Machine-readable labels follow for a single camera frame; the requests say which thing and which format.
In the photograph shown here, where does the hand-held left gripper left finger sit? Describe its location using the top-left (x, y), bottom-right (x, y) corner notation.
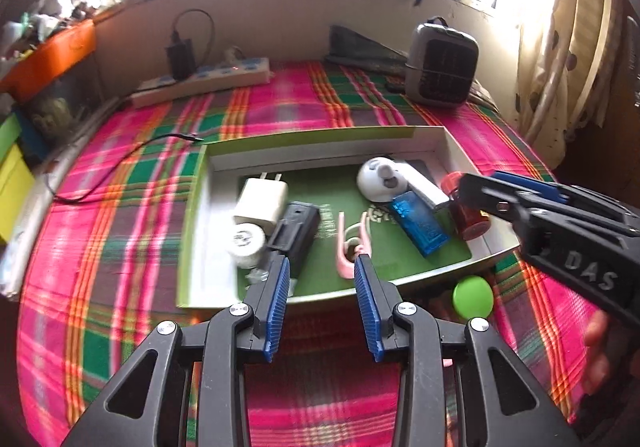
top-left (60, 257), bottom-right (291, 447)

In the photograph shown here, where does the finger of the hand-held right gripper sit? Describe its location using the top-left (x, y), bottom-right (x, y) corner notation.
top-left (491, 170), bottom-right (640, 228)
top-left (457, 173), bottom-right (543, 234)

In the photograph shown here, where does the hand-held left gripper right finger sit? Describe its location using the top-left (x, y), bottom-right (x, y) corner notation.
top-left (354, 254), bottom-right (583, 447)

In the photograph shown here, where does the green and white cardboard box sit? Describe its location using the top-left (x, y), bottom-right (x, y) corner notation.
top-left (175, 125), bottom-right (524, 310)

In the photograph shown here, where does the pink ear hook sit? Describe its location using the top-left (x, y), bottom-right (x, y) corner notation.
top-left (335, 210), bottom-right (374, 280)

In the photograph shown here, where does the blue usb tester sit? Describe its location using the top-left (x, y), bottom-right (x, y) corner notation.
top-left (389, 193), bottom-right (451, 258)

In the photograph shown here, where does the black rectangular device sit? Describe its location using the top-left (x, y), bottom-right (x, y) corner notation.
top-left (266, 201), bottom-right (321, 279)

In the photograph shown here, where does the green round disc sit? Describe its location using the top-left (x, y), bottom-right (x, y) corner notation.
top-left (451, 275), bottom-right (496, 319)

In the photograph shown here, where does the white wall charger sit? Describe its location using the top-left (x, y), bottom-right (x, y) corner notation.
top-left (233, 172), bottom-right (290, 234)

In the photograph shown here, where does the white panda-face round gadget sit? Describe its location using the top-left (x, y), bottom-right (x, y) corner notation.
top-left (356, 156), bottom-right (451, 212)

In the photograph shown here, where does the person's right hand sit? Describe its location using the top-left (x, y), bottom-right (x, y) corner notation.
top-left (581, 311), bottom-right (616, 393)

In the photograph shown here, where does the red jar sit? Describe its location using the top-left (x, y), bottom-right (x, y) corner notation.
top-left (441, 172), bottom-right (494, 242)

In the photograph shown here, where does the white tape roll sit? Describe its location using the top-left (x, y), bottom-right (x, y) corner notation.
top-left (230, 223), bottom-right (267, 270)

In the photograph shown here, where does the patterned curtain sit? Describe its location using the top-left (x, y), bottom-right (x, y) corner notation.
top-left (515, 0), bottom-right (640, 162)

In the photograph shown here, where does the grey space heater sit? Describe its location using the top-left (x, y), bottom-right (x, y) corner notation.
top-left (403, 17), bottom-right (480, 109)

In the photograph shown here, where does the plaid blanket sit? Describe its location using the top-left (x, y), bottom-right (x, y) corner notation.
top-left (17, 59), bottom-right (601, 447)

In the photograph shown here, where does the dark pouch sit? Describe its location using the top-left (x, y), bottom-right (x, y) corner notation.
top-left (324, 24), bottom-right (410, 76)

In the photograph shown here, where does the white power strip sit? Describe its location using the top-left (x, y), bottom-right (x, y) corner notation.
top-left (130, 57), bottom-right (274, 109)

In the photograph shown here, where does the black power adapter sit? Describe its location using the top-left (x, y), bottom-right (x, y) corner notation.
top-left (166, 9), bottom-right (216, 82)

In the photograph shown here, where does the yellow box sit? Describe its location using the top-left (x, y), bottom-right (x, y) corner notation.
top-left (0, 146), bottom-right (36, 244)

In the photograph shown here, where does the glass tank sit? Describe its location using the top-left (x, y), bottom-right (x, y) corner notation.
top-left (22, 69), bottom-right (98, 150)

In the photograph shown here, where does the orange tray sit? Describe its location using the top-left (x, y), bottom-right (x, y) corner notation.
top-left (0, 19), bottom-right (97, 102)

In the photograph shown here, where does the pile of plastic bags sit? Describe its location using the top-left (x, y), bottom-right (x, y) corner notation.
top-left (0, 0), bottom-right (97, 58)

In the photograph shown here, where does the black cable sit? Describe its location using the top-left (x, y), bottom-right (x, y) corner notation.
top-left (52, 133), bottom-right (204, 204)

